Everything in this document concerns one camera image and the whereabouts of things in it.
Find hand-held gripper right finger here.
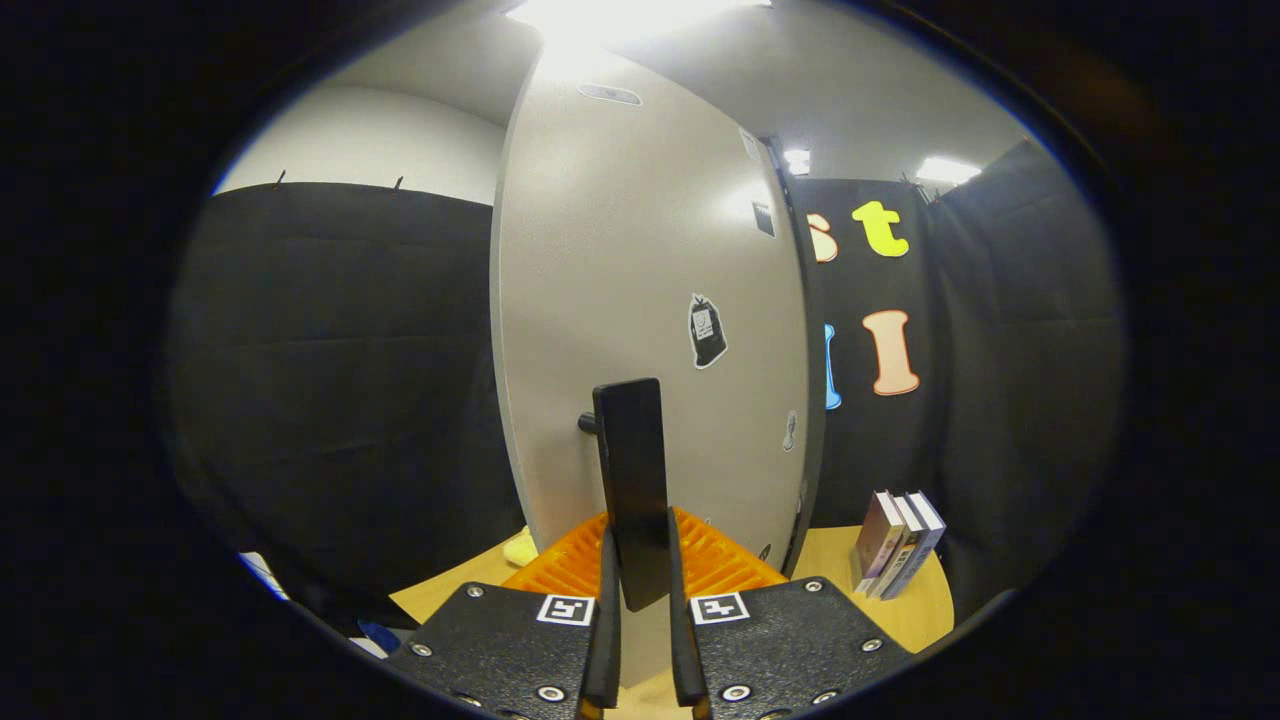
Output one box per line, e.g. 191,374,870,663
667,507,916,720

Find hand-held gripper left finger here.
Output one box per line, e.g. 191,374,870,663
385,510,623,720

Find black door handle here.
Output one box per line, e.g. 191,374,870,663
578,378,673,613

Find beige cabinet door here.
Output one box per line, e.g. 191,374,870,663
490,45,813,691

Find dark grey cabinet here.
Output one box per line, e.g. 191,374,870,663
765,135,831,579

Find dark spine book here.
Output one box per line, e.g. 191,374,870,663
870,494,926,598

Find white blue book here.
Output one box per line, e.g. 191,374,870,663
885,491,947,601

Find black backdrop cloth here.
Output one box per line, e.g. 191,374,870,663
165,140,1126,626

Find large ceiling light panel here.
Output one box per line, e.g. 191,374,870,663
505,0,776,46

